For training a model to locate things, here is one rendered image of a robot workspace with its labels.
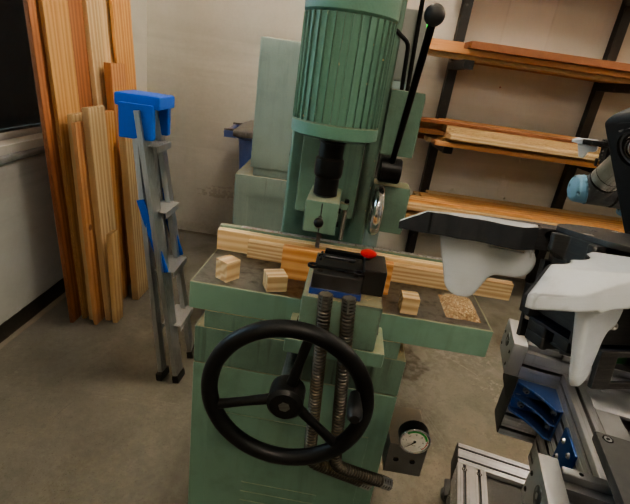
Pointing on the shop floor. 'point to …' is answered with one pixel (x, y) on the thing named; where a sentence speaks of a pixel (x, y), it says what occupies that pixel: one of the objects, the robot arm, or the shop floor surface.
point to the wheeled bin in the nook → (242, 139)
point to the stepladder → (155, 251)
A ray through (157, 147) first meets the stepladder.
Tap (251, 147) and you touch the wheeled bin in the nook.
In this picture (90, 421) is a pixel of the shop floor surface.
